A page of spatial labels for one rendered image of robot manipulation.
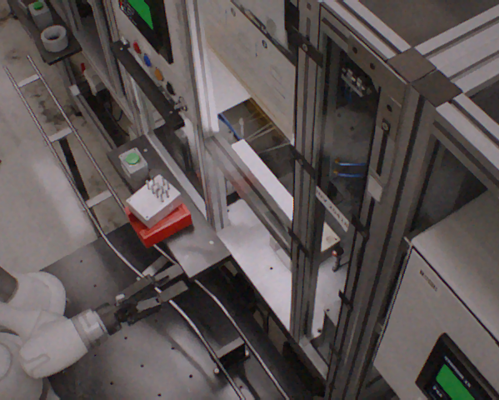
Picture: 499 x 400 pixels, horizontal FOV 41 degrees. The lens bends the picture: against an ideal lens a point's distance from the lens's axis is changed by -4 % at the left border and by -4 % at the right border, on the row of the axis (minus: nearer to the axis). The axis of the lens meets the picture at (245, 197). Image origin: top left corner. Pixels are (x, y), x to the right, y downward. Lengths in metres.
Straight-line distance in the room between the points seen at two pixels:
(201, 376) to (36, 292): 0.54
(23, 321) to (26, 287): 0.20
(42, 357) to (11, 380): 0.30
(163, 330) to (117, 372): 0.19
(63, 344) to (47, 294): 0.40
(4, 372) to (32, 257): 1.35
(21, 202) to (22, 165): 0.23
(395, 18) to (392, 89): 0.12
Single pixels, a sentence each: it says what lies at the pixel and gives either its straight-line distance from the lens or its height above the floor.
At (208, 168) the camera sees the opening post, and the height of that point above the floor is 1.21.
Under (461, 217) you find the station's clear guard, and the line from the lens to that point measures 0.89.
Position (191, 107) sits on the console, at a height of 1.44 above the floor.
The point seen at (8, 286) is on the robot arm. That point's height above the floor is 1.00.
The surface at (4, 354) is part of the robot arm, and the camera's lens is 1.90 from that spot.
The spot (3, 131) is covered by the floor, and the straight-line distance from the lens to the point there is 3.69.
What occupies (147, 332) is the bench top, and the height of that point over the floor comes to 0.68.
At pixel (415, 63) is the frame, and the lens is 0.83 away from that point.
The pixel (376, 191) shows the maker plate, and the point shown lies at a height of 1.79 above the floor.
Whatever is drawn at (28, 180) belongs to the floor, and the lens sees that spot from 3.43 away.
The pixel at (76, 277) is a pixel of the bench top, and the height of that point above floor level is 0.68.
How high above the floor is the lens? 2.59
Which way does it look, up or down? 55 degrees down
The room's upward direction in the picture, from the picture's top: 4 degrees counter-clockwise
